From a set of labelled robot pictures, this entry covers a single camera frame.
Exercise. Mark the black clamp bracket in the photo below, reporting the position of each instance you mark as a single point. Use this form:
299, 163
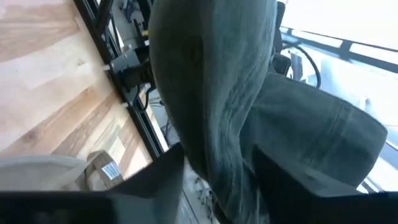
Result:
130, 68

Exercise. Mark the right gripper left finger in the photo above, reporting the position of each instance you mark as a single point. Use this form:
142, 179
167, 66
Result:
161, 174

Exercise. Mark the dark green baseball cap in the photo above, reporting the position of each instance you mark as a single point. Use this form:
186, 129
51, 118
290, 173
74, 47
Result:
217, 93

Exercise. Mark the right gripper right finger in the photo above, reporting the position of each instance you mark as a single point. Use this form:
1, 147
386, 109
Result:
295, 199

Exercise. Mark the tan cap with white label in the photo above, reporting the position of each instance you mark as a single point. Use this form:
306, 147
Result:
96, 161

